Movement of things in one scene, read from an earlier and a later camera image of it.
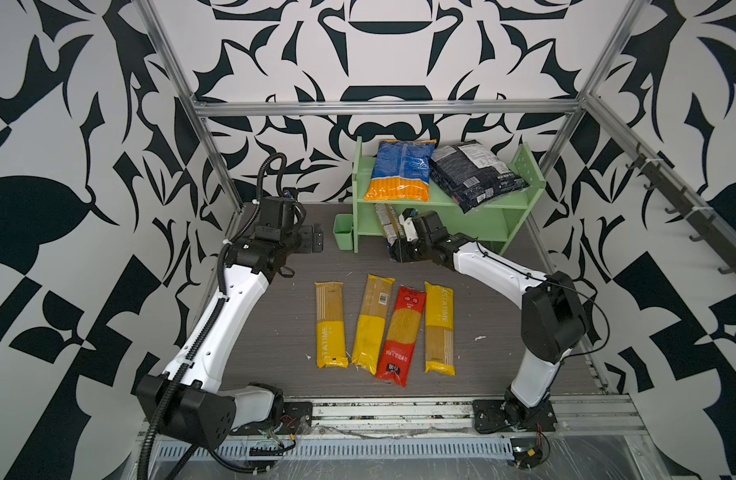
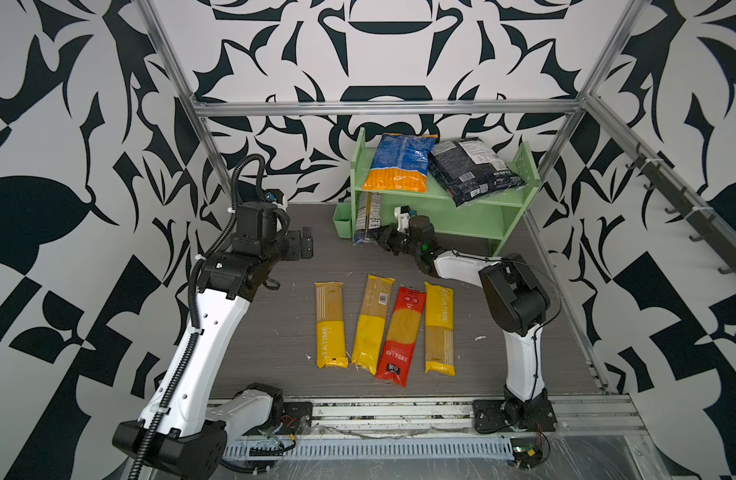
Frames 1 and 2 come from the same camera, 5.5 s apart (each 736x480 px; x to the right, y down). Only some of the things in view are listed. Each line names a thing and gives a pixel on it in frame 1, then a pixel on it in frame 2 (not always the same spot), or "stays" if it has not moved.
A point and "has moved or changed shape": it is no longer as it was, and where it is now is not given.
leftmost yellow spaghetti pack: [330, 325] stays
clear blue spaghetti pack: [392, 227] has moved or changed shape
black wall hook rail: [735, 258] stays
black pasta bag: [471, 174] stays
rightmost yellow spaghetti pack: [439, 330] stays
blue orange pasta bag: [401, 170] has moved or changed shape
